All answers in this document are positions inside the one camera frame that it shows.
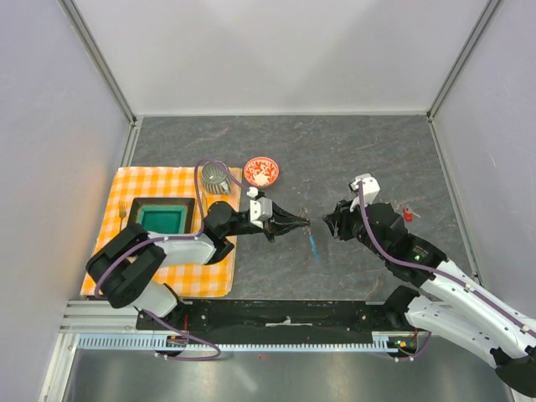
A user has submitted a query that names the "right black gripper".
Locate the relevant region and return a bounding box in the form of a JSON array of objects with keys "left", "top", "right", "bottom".
[{"left": 322, "top": 193, "right": 389, "bottom": 260}]

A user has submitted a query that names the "blue tag keyring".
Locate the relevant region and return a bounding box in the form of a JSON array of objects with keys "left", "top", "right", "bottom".
[{"left": 300, "top": 207, "right": 320, "bottom": 261}]

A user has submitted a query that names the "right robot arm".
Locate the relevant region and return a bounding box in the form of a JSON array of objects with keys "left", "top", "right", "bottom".
[{"left": 322, "top": 200, "right": 535, "bottom": 398}]

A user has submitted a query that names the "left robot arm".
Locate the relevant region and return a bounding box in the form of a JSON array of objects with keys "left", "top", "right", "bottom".
[{"left": 86, "top": 197, "right": 310, "bottom": 329}]

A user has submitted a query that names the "red white patterned bowl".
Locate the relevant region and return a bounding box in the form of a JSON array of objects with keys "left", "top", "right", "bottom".
[{"left": 244, "top": 157, "right": 280, "bottom": 188}]

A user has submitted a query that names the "red tag key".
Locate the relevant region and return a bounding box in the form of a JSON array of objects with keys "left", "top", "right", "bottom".
[{"left": 403, "top": 207, "right": 420, "bottom": 222}]

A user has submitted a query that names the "grey striped mug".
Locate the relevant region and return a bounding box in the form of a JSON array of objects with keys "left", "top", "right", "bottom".
[{"left": 201, "top": 161, "right": 232, "bottom": 195}]

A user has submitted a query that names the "silver knife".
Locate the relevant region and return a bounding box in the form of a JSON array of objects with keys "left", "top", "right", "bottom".
[{"left": 201, "top": 192, "right": 209, "bottom": 215}]

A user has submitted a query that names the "orange checkered cloth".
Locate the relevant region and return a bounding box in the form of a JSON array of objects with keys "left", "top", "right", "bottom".
[{"left": 94, "top": 167, "right": 241, "bottom": 297}]

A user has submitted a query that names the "black teal square plate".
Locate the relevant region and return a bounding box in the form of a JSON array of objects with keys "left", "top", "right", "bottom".
[{"left": 127, "top": 198, "right": 195, "bottom": 235}]

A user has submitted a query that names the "silver fork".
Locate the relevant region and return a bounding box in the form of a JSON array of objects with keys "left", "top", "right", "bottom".
[{"left": 118, "top": 201, "right": 127, "bottom": 231}]

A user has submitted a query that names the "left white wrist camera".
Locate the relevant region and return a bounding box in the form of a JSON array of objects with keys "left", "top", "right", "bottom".
[{"left": 246, "top": 187, "right": 273, "bottom": 229}]

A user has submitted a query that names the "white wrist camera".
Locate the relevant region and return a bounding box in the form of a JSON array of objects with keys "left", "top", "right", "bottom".
[
  {"left": 348, "top": 173, "right": 380, "bottom": 212},
  {"left": 246, "top": 187, "right": 273, "bottom": 229}
]

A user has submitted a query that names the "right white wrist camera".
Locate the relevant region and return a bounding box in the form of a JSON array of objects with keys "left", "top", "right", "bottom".
[{"left": 348, "top": 173, "right": 380, "bottom": 212}]

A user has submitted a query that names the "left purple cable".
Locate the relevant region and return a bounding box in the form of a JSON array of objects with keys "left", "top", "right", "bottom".
[{"left": 92, "top": 158, "right": 257, "bottom": 361}]

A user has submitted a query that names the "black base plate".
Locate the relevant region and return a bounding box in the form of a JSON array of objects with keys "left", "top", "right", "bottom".
[{"left": 136, "top": 298, "right": 432, "bottom": 345}]

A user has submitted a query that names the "slotted cable duct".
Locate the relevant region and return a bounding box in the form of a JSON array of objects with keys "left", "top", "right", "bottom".
[{"left": 77, "top": 333, "right": 399, "bottom": 353}]

